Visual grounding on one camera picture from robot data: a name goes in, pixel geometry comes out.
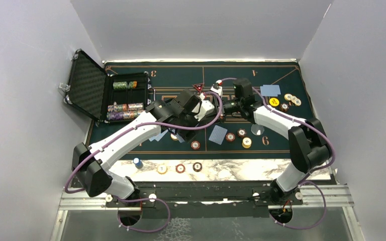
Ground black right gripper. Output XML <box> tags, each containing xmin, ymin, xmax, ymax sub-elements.
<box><xmin>203</xmin><ymin>95</ymin><xmax>243</xmax><ymax>126</ymax></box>

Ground blue card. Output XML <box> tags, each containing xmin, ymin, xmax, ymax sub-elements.
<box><xmin>260</xmin><ymin>85</ymin><xmax>271</xmax><ymax>96</ymax></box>
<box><xmin>208</xmin><ymin>125</ymin><xmax>228</xmax><ymax>145</ymax></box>
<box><xmin>149</xmin><ymin>130</ymin><xmax>168</xmax><ymax>142</ymax></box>
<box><xmin>264</xmin><ymin>85</ymin><xmax>281</xmax><ymax>97</ymax></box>

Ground blue playing card deck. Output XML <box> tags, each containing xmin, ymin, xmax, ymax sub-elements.
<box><xmin>175</xmin><ymin>134</ymin><xmax>185</xmax><ymax>143</ymax></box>

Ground red triangular dealer button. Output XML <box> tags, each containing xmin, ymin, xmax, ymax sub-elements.
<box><xmin>192</xmin><ymin>83</ymin><xmax>204</xmax><ymax>93</ymax></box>

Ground yellow round button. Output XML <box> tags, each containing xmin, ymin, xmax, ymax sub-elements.
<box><xmin>269</xmin><ymin>97</ymin><xmax>280</xmax><ymax>107</ymax></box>

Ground brown poker chip stack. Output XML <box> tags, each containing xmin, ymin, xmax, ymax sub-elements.
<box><xmin>192</xmin><ymin>162</ymin><xmax>203</xmax><ymax>172</ymax></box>

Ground red poker chip stack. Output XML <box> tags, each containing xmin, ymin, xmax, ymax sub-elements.
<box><xmin>175</xmin><ymin>164</ymin><xmax>185</xmax><ymax>174</ymax></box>

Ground yellow poker chip stack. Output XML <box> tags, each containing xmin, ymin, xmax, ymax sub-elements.
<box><xmin>157</xmin><ymin>164</ymin><xmax>168</xmax><ymax>174</ymax></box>

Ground white round button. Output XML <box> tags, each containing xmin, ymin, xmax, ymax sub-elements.
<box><xmin>250</xmin><ymin>124</ymin><xmax>265</xmax><ymax>136</ymax></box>

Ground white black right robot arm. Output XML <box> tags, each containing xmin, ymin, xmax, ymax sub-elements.
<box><xmin>214</xmin><ymin>100</ymin><xmax>336</xmax><ymax>204</ymax></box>

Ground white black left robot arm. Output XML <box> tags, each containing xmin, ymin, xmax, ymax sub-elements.
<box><xmin>64</xmin><ymin>89</ymin><xmax>221</xmax><ymax>206</ymax></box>

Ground mixed chips row in case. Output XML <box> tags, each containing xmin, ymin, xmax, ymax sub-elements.
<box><xmin>108</xmin><ymin>102</ymin><xmax>144</xmax><ymax>112</ymax></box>

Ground purple chips row in case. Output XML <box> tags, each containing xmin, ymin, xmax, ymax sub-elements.
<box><xmin>107</xmin><ymin>110</ymin><xmax>144</xmax><ymax>121</ymax></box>

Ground black poker chip case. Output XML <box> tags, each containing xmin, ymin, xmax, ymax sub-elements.
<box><xmin>59</xmin><ymin>49</ymin><xmax>151</xmax><ymax>124</ymax></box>

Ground blue poker chip stack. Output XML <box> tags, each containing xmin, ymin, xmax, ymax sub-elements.
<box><xmin>133</xmin><ymin>158</ymin><xmax>143</xmax><ymax>169</ymax></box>

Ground green chips in case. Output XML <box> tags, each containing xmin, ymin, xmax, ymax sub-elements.
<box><xmin>113</xmin><ymin>81</ymin><xmax>138</xmax><ymax>90</ymax></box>

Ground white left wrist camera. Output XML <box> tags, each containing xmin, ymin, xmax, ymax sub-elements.
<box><xmin>192</xmin><ymin>100</ymin><xmax>215</xmax><ymax>121</ymax></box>

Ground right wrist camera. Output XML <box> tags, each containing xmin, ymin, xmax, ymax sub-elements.
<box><xmin>211</xmin><ymin>78</ymin><xmax>256</xmax><ymax>102</ymax></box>

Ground black mounting rail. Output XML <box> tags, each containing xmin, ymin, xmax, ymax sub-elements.
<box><xmin>59</xmin><ymin>181</ymin><xmax>353</xmax><ymax>220</ymax></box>

